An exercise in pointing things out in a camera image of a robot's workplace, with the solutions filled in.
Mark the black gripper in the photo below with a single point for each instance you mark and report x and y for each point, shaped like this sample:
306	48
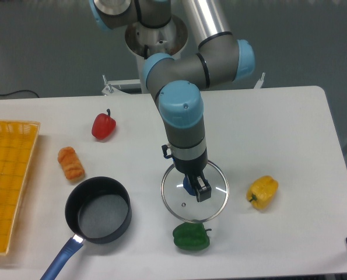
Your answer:
202	188

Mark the glass lid blue knob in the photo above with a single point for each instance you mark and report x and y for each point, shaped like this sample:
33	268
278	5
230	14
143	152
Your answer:
182	203

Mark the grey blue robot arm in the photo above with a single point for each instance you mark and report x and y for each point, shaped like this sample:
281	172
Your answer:
179	103

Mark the green bell pepper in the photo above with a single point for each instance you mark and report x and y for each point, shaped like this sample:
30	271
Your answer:
191	236

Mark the yellow bell pepper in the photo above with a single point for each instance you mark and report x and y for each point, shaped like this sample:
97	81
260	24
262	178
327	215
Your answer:
261	192

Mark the red bell pepper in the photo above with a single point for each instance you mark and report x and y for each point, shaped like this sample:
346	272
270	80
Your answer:
103	125

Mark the orange bread loaf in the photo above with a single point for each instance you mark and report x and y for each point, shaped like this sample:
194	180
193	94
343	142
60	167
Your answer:
70	164

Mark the yellow woven basket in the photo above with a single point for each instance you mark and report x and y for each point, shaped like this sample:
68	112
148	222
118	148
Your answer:
17	144

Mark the black pot blue handle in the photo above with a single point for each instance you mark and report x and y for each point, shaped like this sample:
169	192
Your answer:
98	211

